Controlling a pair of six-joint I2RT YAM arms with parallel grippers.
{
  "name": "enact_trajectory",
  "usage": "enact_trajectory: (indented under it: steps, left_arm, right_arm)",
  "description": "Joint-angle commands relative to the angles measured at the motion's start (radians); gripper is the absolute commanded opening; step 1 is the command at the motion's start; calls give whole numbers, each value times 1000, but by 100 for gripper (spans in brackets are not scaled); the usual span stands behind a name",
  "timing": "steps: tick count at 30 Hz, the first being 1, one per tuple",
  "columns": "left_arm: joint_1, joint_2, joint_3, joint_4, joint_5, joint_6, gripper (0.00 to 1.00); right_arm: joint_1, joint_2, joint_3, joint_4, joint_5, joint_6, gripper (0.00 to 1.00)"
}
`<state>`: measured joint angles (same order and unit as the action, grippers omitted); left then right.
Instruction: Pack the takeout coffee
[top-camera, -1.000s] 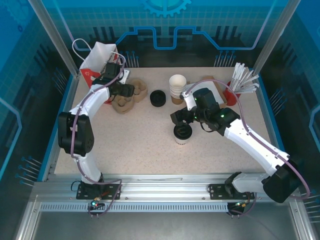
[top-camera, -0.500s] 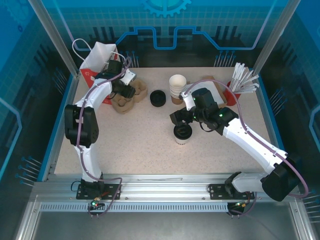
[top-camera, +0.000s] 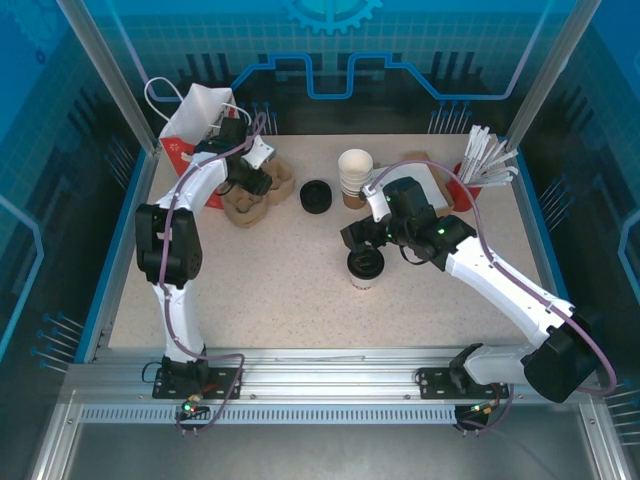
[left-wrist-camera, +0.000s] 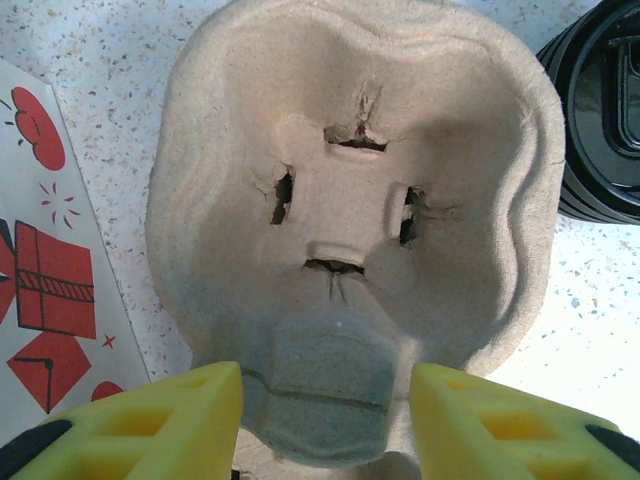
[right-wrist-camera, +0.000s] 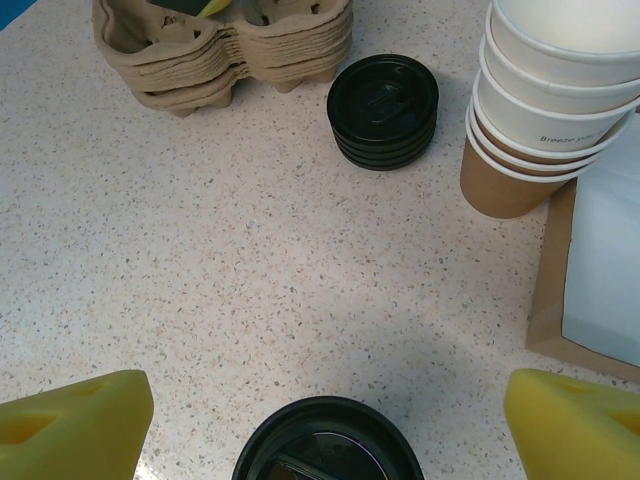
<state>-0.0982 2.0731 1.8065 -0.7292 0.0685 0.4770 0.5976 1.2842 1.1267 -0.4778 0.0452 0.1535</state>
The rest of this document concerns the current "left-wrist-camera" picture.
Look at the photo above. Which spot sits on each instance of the black plastic cup lid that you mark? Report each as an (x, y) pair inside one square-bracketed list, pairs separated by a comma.
[(600, 100), (590, 211)]

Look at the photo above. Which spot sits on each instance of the beige pulp cup carrier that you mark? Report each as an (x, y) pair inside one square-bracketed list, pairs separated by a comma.
[(350, 210)]

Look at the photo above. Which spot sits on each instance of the red and white gift bag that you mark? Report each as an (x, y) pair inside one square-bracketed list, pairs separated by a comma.
[(50, 280)]

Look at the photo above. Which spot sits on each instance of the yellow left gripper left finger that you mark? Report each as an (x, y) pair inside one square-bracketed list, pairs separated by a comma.
[(125, 440)]

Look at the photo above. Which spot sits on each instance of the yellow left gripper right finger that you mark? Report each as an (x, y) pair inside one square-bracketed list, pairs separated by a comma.
[(500, 440)]

